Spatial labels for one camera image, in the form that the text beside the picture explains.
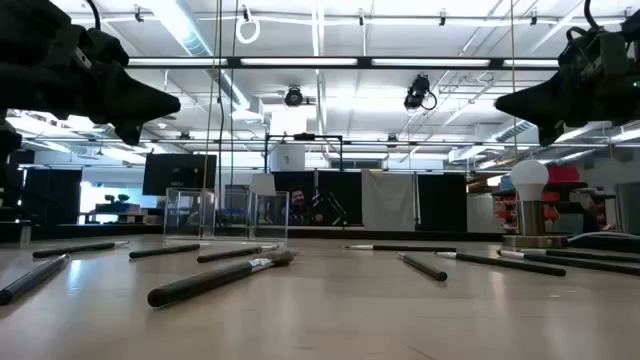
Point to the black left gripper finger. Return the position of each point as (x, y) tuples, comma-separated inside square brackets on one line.
[(150, 112), (150, 92)]

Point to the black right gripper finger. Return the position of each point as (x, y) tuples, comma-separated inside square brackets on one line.
[(525, 112), (525, 95)]

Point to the black fan makeup brush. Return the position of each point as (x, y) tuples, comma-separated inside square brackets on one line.
[(210, 280)]

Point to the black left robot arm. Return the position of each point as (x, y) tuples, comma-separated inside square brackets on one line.
[(25, 75)]

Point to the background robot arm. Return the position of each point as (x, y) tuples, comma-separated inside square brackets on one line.
[(330, 207)]

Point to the thin black makeup brush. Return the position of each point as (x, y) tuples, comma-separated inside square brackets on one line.
[(35, 277)]

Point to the white globe lamp brass base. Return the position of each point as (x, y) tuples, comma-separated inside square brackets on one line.
[(530, 177)]

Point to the red storage rack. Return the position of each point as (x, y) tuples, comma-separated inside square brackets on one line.
[(562, 175)]

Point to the black partition panel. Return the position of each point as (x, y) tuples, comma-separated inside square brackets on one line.
[(52, 197), (352, 200), (442, 200)]

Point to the clear acrylic brush holder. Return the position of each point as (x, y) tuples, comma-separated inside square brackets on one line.
[(210, 215)]

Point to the white shade table lamp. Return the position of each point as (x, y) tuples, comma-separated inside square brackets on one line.
[(262, 185)]

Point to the white square box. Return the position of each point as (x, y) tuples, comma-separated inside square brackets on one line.
[(287, 157)]

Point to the white hanging cloth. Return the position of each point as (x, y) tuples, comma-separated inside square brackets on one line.
[(387, 200)]

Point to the person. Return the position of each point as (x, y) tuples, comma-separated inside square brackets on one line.
[(299, 200)]

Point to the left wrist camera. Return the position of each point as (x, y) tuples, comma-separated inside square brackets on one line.
[(105, 47)]

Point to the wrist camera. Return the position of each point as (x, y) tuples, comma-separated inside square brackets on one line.
[(607, 52), (105, 47)]

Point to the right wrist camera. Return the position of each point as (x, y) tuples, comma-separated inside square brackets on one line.
[(607, 52)]

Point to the black wall monitor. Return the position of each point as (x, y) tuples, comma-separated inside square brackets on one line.
[(175, 175)]

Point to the thin black stand frame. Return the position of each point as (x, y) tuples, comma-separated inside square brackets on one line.
[(305, 136)]

